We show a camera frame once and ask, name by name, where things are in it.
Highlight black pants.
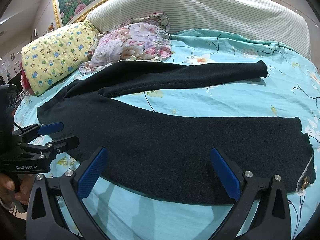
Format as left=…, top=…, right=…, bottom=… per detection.
left=37, top=61, right=316, bottom=205

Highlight person's left hand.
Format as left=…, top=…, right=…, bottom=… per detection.
left=1, top=174, right=36, bottom=208

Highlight yellow cartoon print pillow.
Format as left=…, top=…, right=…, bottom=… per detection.
left=21, top=22, right=98, bottom=96

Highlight pink floral pillow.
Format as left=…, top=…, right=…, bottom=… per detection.
left=79, top=12, right=172, bottom=75

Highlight striped white headboard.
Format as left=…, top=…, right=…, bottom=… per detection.
left=86, top=0, right=311, bottom=59

